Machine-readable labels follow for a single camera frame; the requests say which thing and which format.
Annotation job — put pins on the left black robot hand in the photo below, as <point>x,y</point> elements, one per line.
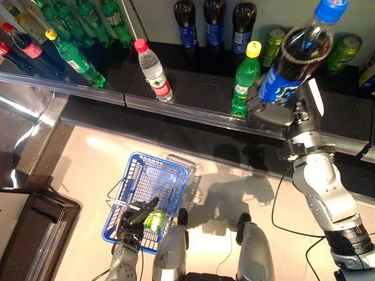
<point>132,219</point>

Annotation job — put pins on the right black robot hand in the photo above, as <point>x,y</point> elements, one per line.
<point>272,115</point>

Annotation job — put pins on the blue plastic shopping basket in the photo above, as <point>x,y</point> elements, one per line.
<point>152,249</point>

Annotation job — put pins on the large cola bottle blue cap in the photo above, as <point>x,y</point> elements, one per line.
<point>304,49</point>

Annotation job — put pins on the cola bottle red label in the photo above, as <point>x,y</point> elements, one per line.
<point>3,48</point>
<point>32,49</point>

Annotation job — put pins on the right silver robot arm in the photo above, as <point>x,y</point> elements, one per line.
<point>322,181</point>

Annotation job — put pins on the green drink bottle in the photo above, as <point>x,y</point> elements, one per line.
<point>150,222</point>

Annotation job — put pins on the green drink can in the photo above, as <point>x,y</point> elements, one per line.
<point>344,55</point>
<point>161,218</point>
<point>272,49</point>

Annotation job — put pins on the blue yellow drink carton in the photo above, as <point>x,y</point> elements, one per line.
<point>367,73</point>

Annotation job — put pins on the left silver robot leg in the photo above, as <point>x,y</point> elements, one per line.
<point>170,248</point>

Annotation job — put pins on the green soda bottle yellow cap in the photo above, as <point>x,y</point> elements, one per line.
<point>93,20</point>
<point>70,17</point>
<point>244,76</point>
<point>117,26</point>
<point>79,63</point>
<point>47,8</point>

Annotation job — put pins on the black metal shelf unit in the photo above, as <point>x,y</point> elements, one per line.
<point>205,85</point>

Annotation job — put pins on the small cola bottle blue label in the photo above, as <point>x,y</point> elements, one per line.
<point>186,32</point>
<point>214,32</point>
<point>243,35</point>

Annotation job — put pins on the black framed cabinet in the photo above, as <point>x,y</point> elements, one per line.
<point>44,234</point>

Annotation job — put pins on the dark robot pelvis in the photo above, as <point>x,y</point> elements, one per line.
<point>211,277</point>

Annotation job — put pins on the clear water bottle red cap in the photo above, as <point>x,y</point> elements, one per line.
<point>155,79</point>

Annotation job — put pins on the yellow tea bottle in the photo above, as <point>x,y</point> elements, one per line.
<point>29,26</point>

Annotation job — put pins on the clear plastic shelf price rail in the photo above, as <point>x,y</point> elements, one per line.
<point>58,88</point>
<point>190,114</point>

